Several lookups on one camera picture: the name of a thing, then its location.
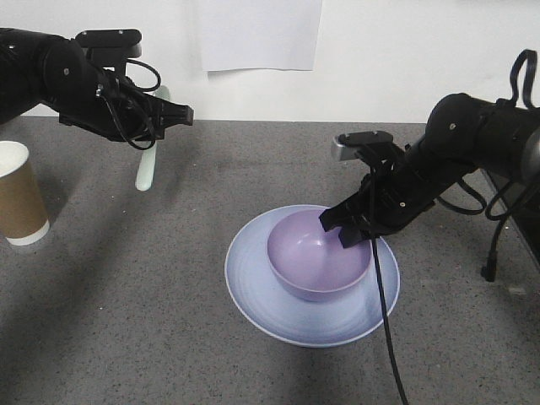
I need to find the light blue plate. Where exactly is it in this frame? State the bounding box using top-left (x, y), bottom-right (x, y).
top-left (224, 204), bottom-right (400, 348)

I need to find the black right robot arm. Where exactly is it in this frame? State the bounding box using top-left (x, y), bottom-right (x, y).
top-left (320, 94), bottom-right (539, 248)

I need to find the lilac plastic bowl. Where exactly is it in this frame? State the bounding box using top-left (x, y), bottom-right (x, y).
top-left (267, 208), bottom-right (374, 302)

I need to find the white paper sheet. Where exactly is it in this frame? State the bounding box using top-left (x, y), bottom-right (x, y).
top-left (196, 0), bottom-right (322, 72)

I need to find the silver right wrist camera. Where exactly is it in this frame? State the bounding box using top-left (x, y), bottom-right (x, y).
top-left (331, 131), bottom-right (393, 163)

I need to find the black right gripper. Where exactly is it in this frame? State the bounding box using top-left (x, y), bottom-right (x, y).
top-left (319, 147), bottom-right (434, 248)

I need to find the brown paper cup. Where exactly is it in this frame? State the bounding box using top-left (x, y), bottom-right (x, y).
top-left (1, 141), bottom-right (50, 246)

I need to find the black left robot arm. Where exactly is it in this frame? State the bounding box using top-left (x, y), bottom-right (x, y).
top-left (1, 28), bottom-right (193, 150)

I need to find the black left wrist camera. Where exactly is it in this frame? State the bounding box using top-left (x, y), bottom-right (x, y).
top-left (75, 29), bottom-right (142, 76)

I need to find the mint green plastic spoon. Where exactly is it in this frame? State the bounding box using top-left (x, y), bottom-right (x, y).
top-left (135, 85), bottom-right (170, 192)

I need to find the black induction cooktop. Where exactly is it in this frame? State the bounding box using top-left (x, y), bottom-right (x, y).
top-left (486, 171), bottom-right (539, 262)

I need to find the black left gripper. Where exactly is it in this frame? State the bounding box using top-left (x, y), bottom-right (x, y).
top-left (57, 67), bottom-right (194, 143)

